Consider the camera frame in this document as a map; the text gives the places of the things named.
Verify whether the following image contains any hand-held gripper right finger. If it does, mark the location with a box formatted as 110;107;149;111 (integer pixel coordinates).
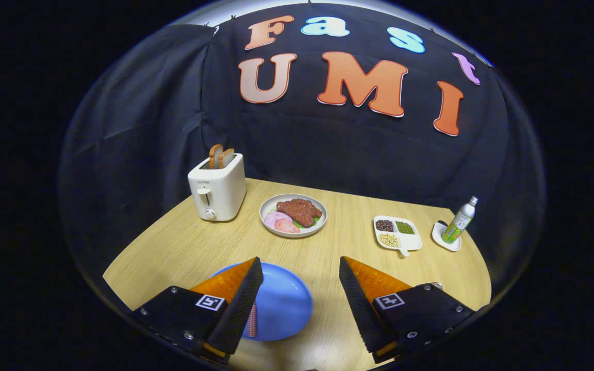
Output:
338;256;476;364

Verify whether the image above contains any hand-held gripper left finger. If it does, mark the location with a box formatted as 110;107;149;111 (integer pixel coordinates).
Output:
132;257;265;364

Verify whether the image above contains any blue plate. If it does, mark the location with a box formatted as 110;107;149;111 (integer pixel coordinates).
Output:
209;262;314;342

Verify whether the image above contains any white divided dish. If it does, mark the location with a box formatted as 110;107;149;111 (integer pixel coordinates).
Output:
373;215;423;257

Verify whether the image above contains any small white dish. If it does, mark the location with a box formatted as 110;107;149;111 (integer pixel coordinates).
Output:
432;221;463;252

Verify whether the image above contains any beige food plate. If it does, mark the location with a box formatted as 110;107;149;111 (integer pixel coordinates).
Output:
259;194;328;238

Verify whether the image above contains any brown steak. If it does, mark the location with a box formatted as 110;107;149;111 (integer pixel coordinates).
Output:
276;198;323;228

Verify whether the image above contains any white toaster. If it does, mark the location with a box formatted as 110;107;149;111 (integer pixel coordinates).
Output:
188;153;247;222

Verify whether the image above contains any green label metal bottle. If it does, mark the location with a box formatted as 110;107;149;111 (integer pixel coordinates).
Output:
441;195;479;244

